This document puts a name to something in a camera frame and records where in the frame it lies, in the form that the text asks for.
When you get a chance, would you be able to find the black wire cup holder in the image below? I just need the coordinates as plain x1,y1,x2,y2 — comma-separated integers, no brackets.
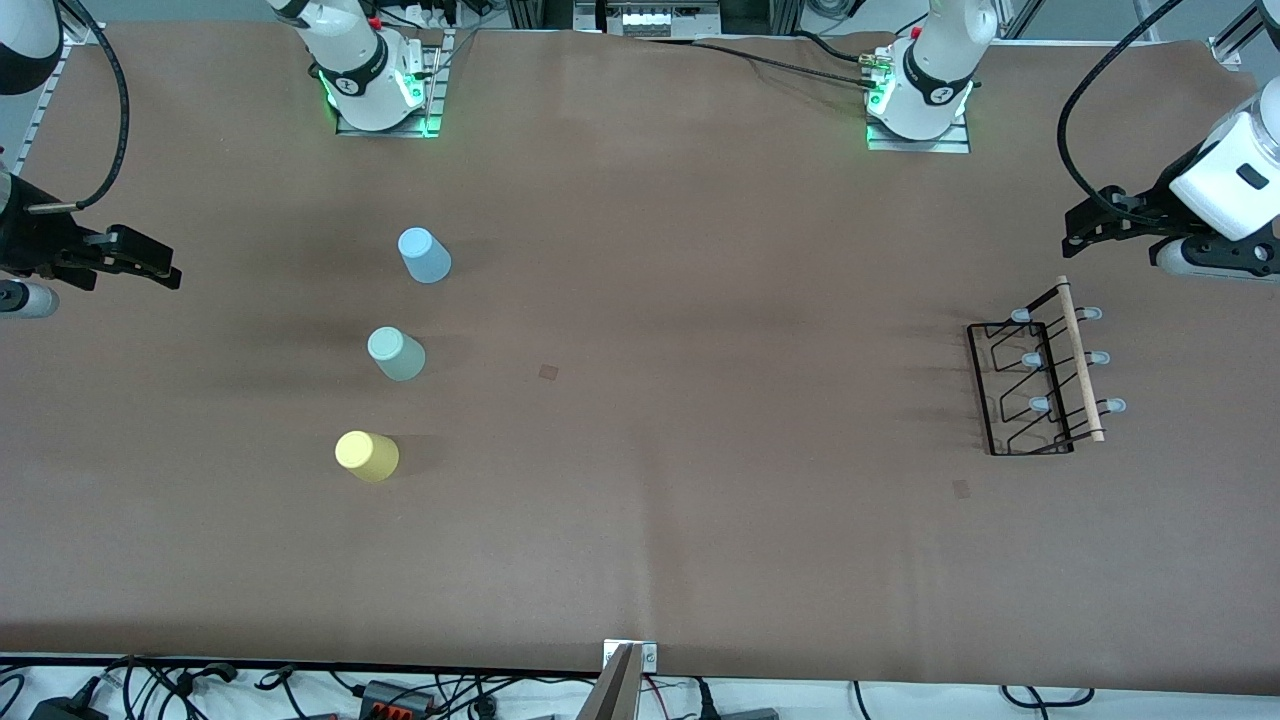
966,276,1128,457

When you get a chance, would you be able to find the pale green plastic cup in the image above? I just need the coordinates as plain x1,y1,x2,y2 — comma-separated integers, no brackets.
367,326,427,382

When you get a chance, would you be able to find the yellow plastic cup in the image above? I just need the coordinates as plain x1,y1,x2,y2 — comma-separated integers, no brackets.
335,430,401,484

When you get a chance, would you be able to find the light blue plastic cup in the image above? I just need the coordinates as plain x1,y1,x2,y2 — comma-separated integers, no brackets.
398,227,453,285

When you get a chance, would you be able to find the black power adapter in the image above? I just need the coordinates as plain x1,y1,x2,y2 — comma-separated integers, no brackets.
27,694,109,720

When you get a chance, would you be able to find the grey box with orange connectors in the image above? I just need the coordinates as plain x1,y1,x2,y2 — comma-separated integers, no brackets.
358,680,437,720

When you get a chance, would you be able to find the white electronics box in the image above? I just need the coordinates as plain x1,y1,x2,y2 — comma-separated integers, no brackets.
574,0,722,40

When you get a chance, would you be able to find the brown paper table cover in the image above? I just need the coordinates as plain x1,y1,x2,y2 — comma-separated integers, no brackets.
0,22,1280,695

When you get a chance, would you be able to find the aluminium table edge rail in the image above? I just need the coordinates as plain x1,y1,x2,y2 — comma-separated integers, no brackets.
12,22,107,176

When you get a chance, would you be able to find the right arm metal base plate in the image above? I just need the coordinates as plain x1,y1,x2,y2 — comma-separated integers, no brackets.
335,30,447,139

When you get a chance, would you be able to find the black cables to arm base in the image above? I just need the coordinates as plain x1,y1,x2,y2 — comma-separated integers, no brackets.
640,30,897,94

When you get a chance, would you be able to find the thin black cable loop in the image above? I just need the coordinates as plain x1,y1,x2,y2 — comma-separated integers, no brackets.
999,685,1097,711

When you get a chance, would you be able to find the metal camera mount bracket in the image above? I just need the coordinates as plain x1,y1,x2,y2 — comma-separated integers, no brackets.
578,640,659,720

